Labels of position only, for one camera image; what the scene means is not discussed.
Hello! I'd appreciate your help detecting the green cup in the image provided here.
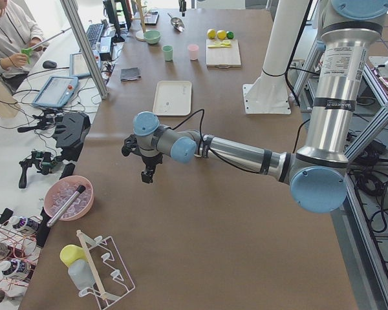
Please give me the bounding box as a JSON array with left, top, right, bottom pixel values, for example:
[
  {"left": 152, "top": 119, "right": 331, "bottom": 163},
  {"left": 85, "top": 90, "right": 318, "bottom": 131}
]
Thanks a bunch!
[{"left": 162, "top": 45, "right": 173, "bottom": 61}]

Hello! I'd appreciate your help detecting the wooden cutting board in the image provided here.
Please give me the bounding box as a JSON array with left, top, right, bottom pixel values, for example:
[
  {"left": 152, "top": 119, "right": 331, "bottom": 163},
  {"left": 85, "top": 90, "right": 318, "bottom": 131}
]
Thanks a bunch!
[{"left": 206, "top": 39, "right": 242, "bottom": 68}]

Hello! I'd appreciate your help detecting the yellow cup on rack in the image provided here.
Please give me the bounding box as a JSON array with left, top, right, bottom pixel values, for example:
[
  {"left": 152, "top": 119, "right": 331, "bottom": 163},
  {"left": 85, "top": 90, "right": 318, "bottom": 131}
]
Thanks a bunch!
[{"left": 59, "top": 244, "right": 87, "bottom": 267}]

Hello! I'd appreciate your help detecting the black keyboard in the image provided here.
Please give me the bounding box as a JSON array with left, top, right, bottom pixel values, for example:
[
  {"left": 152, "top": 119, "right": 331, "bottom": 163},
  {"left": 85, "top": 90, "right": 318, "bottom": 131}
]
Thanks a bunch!
[{"left": 85, "top": 23, "right": 105, "bottom": 48}]

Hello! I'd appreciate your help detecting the black computer mouse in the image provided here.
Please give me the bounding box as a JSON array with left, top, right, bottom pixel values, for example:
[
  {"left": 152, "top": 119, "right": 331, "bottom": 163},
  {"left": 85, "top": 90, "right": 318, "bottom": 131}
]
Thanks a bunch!
[{"left": 42, "top": 60, "right": 58, "bottom": 69}]

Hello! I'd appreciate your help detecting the metal scoop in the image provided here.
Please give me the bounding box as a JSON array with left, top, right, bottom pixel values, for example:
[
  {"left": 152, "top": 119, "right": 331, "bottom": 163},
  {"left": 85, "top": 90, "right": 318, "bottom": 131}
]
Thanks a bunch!
[{"left": 167, "top": 12, "right": 185, "bottom": 32}]

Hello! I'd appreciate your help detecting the pink cup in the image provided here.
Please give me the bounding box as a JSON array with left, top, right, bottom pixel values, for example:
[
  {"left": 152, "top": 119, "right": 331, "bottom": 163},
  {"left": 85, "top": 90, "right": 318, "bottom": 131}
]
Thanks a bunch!
[{"left": 188, "top": 44, "right": 199, "bottom": 61}]

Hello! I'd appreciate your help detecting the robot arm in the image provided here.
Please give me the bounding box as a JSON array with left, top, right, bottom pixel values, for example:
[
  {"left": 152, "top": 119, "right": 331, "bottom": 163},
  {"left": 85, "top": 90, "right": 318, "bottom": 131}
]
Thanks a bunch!
[{"left": 122, "top": 1, "right": 388, "bottom": 213}]

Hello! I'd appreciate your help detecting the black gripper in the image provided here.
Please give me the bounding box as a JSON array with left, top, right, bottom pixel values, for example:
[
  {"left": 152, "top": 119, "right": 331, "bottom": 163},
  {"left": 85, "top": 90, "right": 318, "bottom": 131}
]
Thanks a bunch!
[{"left": 122, "top": 134, "right": 163, "bottom": 183}]

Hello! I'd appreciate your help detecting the metal tube with black cap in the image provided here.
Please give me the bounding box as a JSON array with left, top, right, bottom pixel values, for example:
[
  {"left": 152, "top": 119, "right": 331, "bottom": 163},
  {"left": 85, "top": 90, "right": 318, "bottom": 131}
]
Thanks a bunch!
[{"left": 47, "top": 185, "right": 86, "bottom": 227}]

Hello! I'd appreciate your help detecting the cream rabbit tray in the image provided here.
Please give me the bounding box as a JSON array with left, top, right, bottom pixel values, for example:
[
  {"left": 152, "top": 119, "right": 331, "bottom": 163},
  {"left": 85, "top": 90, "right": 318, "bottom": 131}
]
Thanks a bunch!
[{"left": 153, "top": 81, "right": 192, "bottom": 116}]

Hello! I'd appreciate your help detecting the wooden mug tree stand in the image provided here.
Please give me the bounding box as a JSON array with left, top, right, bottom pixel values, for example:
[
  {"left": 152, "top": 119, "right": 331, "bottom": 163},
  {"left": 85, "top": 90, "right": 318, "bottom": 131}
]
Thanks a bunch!
[{"left": 132, "top": 0, "right": 146, "bottom": 41}]

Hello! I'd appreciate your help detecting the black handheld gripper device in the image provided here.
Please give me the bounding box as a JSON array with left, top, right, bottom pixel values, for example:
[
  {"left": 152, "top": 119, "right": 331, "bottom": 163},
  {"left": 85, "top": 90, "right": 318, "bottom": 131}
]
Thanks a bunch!
[{"left": 18, "top": 149, "right": 63, "bottom": 189}]

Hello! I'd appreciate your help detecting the grey folded cloth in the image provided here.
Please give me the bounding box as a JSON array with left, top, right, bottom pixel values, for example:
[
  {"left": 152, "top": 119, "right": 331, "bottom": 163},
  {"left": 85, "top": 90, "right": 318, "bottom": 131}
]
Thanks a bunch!
[{"left": 120, "top": 67, "right": 141, "bottom": 81}]

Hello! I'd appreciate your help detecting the pink bowl with ice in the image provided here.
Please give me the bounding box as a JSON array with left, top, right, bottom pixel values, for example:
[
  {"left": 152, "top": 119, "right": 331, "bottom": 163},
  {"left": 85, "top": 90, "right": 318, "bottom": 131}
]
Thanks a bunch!
[{"left": 43, "top": 175, "right": 95, "bottom": 222}]

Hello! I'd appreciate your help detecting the green bowl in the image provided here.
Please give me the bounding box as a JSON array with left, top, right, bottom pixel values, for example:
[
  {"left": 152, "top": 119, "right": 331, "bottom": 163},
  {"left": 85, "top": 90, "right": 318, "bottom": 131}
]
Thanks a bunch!
[{"left": 144, "top": 30, "right": 161, "bottom": 45}]

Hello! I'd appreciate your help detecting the blue teach pendant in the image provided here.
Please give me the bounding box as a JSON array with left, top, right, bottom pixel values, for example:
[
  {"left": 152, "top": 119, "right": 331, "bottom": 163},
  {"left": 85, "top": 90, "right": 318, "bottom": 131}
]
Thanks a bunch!
[
  {"left": 32, "top": 76, "right": 79, "bottom": 109},
  {"left": 69, "top": 52, "right": 91, "bottom": 79}
]

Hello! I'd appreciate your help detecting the aluminium frame post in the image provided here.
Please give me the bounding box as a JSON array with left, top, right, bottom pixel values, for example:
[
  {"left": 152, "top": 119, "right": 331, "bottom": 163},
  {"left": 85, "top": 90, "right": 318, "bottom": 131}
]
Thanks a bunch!
[{"left": 60, "top": 0, "right": 109, "bottom": 99}]

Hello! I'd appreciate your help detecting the white wire cup rack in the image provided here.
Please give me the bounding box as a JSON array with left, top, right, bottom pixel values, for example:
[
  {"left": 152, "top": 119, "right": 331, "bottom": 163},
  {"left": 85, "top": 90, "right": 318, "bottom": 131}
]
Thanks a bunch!
[{"left": 76, "top": 230, "right": 136, "bottom": 309}]

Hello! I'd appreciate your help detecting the whole lemon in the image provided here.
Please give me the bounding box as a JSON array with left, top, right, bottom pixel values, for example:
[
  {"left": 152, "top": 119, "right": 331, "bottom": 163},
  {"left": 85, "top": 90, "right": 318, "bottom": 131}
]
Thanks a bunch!
[
  {"left": 216, "top": 30, "right": 227, "bottom": 40},
  {"left": 207, "top": 28, "right": 216, "bottom": 39}
]

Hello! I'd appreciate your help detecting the translucent white cup on rack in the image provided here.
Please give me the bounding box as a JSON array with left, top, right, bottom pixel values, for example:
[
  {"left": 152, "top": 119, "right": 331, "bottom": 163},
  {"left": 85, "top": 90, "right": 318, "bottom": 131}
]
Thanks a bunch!
[{"left": 68, "top": 259, "right": 96, "bottom": 290}]

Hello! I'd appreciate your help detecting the person in white shirt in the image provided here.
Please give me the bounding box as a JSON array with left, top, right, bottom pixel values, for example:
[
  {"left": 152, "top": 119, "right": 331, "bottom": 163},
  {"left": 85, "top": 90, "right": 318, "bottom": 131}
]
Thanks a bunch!
[{"left": 0, "top": 1, "right": 44, "bottom": 92}]

